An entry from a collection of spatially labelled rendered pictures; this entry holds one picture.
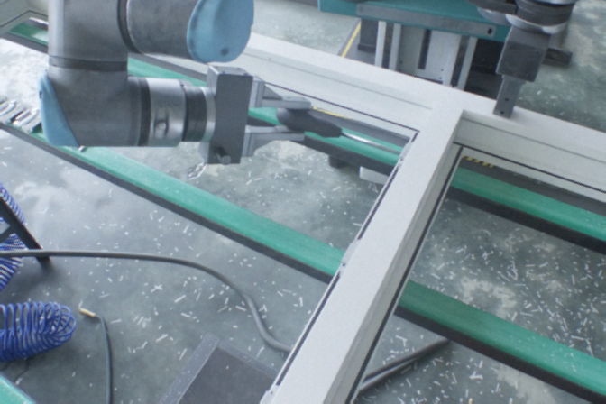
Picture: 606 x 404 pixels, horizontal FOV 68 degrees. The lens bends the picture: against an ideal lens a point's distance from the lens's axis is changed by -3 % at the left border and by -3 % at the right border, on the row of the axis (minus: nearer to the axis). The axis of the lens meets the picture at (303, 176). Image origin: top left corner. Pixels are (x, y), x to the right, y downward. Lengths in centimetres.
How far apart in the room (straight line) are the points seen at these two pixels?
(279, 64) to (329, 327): 50
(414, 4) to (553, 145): 83
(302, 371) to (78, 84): 39
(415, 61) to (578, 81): 109
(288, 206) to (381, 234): 123
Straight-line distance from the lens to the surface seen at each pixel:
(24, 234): 181
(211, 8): 50
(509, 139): 75
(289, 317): 153
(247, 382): 84
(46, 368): 168
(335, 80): 80
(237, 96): 63
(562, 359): 62
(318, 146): 78
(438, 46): 178
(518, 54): 62
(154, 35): 53
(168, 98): 60
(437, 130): 69
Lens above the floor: 138
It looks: 48 degrees down
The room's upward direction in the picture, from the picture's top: 2 degrees counter-clockwise
